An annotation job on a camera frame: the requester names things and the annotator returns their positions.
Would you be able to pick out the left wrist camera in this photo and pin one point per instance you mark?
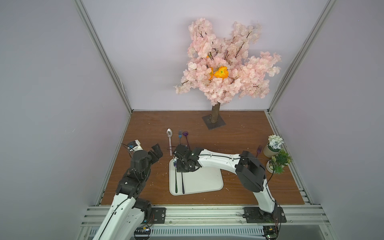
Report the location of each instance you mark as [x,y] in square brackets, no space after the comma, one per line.
[134,146]

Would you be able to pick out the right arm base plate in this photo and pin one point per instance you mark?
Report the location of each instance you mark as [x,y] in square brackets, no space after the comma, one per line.
[256,215]

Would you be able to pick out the purple spoon thin handle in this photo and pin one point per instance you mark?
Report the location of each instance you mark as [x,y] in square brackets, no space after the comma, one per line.
[185,134]

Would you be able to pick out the dark purple spoon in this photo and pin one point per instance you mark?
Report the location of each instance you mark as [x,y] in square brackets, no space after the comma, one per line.
[183,187]

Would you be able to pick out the white flower pot plant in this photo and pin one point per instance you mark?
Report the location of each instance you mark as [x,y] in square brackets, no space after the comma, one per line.
[273,146]

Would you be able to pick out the blue fork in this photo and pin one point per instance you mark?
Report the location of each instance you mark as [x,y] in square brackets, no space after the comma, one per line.
[180,135]

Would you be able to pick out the silver spoon pink handle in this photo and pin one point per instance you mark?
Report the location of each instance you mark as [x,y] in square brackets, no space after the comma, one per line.
[169,133]

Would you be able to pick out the green succulent pot plant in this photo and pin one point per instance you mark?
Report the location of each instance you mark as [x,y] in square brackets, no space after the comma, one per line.
[278,162]

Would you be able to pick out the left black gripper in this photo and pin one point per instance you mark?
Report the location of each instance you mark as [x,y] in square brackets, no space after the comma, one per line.
[154,153]

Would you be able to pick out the white square tray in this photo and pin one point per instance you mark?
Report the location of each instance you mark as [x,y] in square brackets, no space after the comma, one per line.
[201,181]

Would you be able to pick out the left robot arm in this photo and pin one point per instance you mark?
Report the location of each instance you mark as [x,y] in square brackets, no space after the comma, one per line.
[128,211]

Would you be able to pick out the dark purple fork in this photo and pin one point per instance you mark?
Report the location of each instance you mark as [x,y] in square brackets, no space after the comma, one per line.
[259,150]

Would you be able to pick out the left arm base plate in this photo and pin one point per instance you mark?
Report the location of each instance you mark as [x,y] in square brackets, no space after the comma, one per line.
[154,215]

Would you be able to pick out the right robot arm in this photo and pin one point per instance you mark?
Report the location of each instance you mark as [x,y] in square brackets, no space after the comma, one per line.
[248,168]

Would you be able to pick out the aluminium front rail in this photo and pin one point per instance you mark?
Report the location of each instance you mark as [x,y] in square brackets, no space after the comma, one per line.
[232,215]

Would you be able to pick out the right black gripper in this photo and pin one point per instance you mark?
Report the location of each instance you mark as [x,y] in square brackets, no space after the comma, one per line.
[180,162]

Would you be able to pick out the pink cherry blossom tree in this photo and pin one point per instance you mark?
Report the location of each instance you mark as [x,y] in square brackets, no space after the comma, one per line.
[221,68]

